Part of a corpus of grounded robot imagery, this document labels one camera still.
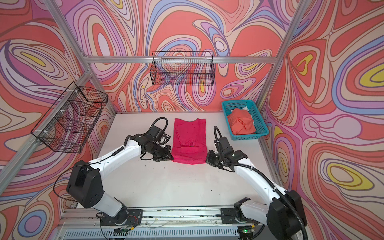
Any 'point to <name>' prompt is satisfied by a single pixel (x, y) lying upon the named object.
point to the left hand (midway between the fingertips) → (176, 156)
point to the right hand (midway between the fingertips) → (207, 162)
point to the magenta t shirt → (189, 146)
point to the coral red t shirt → (240, 122)
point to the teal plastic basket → (260, 127)
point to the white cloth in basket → (245, 108)
